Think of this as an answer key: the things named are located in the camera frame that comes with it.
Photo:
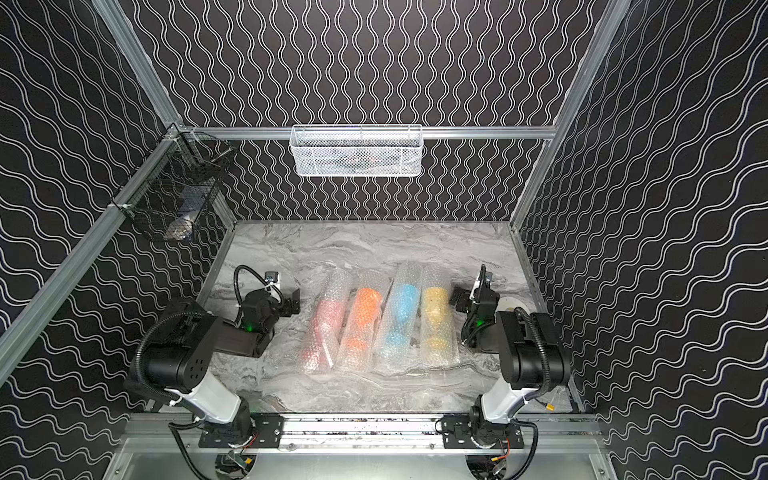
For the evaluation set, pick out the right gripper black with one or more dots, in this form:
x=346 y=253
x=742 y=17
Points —
x=463 y=299

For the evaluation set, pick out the orange glass in bubble wrap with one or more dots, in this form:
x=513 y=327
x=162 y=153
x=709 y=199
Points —
x=356 y=348

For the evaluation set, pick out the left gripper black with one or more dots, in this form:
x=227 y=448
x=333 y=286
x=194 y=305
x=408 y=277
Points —
x=287 y=303

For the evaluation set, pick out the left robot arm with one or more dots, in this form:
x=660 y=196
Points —
x=171 y=363

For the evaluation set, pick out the yellow glass in bubble wrap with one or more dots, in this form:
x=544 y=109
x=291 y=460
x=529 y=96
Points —
x=438 y=346

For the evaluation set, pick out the blue glass in bubble wrap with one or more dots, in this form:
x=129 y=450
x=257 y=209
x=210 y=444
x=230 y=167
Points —
x=393 y=337

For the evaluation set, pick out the white tape roll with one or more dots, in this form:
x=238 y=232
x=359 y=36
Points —
x=510 y=303

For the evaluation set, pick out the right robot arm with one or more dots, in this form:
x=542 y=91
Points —
x=530 y=356

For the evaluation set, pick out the black wire basket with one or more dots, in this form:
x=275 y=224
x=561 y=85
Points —
x=178 y=195

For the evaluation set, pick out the red wine glass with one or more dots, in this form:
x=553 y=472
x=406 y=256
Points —
x=324 y=339

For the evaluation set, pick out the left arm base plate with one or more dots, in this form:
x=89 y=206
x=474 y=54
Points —
x=263 y=430

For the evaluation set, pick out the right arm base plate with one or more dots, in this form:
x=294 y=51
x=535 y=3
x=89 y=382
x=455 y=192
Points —
x=463 y=431

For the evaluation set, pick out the white wire basket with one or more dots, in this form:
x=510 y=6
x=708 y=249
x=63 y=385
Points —
x=336 y=150

